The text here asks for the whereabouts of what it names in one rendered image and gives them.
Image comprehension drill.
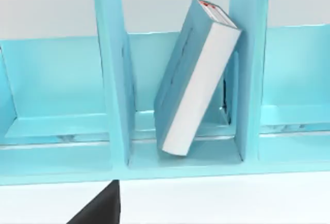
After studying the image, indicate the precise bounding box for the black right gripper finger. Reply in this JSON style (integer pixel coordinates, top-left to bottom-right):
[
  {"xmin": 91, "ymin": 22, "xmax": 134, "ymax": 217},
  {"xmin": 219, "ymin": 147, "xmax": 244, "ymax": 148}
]
[{"xmin": 66, "ymin": 179, "xmax": 121, "ymax": 224}]

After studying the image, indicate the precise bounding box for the blue book with white pages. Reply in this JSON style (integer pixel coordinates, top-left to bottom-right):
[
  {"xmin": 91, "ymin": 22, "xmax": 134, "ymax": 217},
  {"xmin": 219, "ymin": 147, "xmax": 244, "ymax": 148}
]
[{"xmin": 154, "ymin": 0, "xmax": 242, "ymax": 157}]

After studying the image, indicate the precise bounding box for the light blue rack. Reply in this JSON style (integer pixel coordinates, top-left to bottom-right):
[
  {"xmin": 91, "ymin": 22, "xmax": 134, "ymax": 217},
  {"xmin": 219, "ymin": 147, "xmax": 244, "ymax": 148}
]
[{"xmin": 0, "ymin": 0, "xmax": 330, "ymax": 185}]

